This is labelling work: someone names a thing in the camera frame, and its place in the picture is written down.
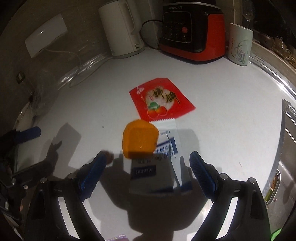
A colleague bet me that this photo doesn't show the orange peel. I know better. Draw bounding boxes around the orange peel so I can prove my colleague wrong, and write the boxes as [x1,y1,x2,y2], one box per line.
[122,120,159,160]

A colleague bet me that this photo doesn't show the stainless steel sink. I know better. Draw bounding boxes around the stainless steel sink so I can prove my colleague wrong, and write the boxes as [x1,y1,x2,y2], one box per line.
[264,100,295,233]

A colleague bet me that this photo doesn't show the brown nut shell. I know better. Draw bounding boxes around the brown nut shell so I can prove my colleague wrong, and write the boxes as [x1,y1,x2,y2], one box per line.
[101,151,114,165]

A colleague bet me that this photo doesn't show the sink strainer with scraps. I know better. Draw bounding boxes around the sink strainer with scraps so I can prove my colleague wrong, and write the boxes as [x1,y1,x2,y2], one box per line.
[264,170,281,204]

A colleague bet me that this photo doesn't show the clear plastic bag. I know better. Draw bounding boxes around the clear plastic bag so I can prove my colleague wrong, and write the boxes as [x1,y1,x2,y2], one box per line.
[31,69,59,116]

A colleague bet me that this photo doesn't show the white blue alcohol wipe packet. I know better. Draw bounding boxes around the white blue alcohol wipe packet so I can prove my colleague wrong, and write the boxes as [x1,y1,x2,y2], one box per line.
[129,118,193,196]

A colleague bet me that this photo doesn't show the red snack wrapper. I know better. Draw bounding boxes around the red snack wrapper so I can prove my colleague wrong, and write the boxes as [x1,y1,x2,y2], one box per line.
[129,78,195,121]

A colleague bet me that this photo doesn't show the white electric kettle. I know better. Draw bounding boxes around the white electric kettle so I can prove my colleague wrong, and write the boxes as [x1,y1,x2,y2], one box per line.
[98,1,144,59]

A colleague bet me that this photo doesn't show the white ceramic utensil cup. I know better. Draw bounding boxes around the white ceramic utensil cup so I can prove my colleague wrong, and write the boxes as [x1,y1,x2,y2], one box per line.
[227,23,253,66]

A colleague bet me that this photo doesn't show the red black rice cooker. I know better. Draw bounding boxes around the red black rice cooker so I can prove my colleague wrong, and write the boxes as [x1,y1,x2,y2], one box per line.
[159,1,226,63]

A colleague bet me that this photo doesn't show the white wall outlet box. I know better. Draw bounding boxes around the white wall outlet box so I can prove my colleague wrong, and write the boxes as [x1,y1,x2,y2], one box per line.
[25,14,68,58]

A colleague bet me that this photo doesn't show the black power cable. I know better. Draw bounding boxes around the black power cable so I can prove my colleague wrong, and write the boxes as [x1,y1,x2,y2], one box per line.
[139,19,163,50]

